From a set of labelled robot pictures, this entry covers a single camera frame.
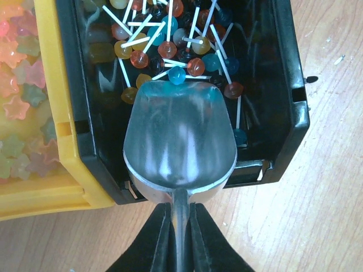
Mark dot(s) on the silver metal scoop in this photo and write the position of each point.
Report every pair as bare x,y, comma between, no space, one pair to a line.
180,150

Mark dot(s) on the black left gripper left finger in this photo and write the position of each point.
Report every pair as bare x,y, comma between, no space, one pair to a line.
149,250

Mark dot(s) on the black candy bin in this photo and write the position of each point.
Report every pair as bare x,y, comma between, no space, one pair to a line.
271,114

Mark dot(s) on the yellow candy bin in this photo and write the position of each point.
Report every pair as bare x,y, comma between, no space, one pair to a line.
41,169

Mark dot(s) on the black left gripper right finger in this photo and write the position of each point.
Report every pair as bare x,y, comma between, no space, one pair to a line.
211,250

